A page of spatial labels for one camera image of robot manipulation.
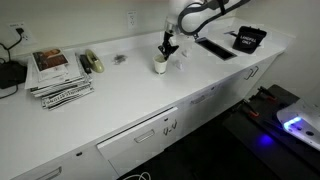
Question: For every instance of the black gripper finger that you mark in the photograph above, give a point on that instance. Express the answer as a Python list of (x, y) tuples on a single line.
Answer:
[(162, 50), (171, 50)]

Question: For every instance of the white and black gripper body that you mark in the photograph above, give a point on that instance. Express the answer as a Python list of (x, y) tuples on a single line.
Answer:
[(171, 28)]

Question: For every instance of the white paper cup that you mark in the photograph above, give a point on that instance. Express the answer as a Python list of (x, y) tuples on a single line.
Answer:
[(160, 64)]

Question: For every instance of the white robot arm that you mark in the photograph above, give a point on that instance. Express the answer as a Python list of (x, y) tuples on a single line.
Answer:
[(189, 17)]

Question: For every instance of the white robot base with blue light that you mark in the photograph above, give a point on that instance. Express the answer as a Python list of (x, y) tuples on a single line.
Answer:
[(302, 120)]

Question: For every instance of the black device on counter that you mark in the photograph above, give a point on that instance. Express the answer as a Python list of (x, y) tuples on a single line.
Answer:
[(11, 74)]

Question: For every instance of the small white packet right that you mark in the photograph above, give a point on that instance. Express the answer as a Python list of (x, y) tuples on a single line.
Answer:
[(186, 53)]

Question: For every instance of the small white packet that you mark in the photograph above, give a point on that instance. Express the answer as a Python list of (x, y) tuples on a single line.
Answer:
[(179, 64), (186, 53)]

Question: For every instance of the small white packet left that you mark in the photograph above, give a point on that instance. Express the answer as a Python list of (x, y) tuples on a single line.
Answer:
[(179, 64)]

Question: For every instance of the black countertop trash slot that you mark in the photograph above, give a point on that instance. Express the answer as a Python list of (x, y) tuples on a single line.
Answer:
[(216, 49)]

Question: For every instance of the pile of metal paper clips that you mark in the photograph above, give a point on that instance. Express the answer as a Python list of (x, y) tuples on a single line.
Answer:
[(118, 59)]

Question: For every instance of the black landfill only sign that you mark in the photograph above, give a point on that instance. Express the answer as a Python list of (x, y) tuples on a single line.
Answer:
[(248, 39)]

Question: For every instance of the black stapler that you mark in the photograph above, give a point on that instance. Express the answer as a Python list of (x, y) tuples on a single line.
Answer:
[(85, 64)]

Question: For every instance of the white pull-out drawer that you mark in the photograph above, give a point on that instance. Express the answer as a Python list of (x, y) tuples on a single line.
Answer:
[(139, 144)]

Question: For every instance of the stack of magazines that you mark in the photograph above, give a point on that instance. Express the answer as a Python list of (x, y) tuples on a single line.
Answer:
[(60, 90)]

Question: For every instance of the top magazine with portrait cover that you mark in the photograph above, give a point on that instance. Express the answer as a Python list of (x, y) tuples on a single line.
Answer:
[(50, 63)]

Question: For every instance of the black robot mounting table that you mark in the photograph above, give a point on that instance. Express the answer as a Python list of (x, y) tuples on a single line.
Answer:
[(256, 126)]

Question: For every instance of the white wall outlet middle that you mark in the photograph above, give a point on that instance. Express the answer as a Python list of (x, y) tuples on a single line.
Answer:
[(132, 19)]

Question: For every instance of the white wall outlet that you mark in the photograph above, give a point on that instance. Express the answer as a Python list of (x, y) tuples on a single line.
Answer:
[(132, 19), (21, 32)]

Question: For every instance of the white cabinet door with handle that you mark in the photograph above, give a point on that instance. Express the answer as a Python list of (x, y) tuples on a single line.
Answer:
[(238, 86)]

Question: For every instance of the white wall outlet left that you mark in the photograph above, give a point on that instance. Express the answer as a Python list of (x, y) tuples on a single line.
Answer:
[(21, 32)]

